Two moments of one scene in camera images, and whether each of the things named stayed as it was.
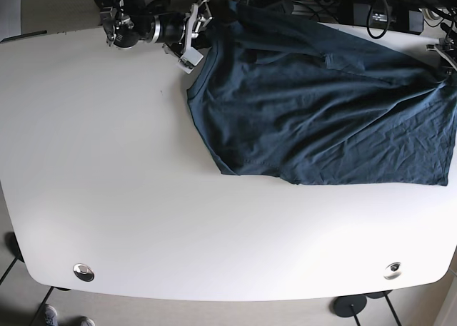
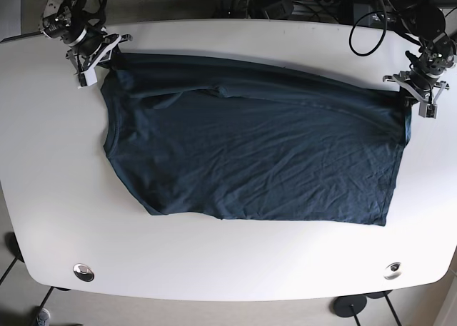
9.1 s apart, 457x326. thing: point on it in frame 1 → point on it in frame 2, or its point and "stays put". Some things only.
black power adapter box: [360, 14] stays put
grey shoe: [51, 317] → [44, 317]
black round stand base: [349, 305] stays put
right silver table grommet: [393, 271] stays put
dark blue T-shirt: [292, 98] → [201, 139]
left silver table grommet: [83, 272] stays put
